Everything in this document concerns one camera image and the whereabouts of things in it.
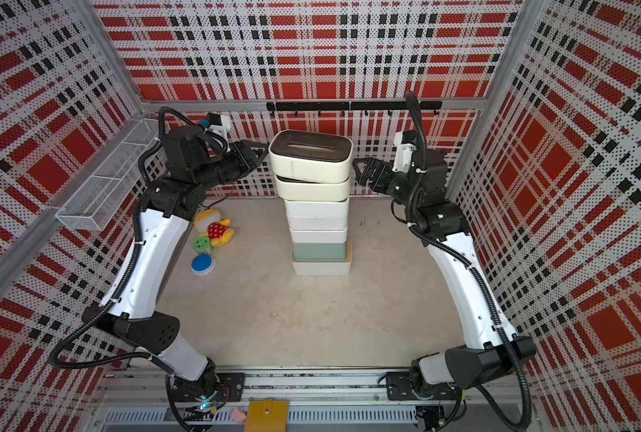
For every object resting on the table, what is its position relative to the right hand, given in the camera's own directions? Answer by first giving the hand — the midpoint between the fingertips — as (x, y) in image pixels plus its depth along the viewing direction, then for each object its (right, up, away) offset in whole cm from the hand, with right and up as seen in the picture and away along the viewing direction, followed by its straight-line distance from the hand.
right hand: (368, 166), depth 65 cm
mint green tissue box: (-14, -24, +25) cm, 37 cm away
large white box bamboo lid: (-12, -30, +30) cm, 44 cm away
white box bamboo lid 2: (-13, -18, +15) cm, 27 cm away
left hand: (-23, +4, -1) cm, 24 cm away
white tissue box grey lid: (-13, -10, +7) cm, 18 cm away
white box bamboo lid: (-13, -14, +12) cm, 23 cm away
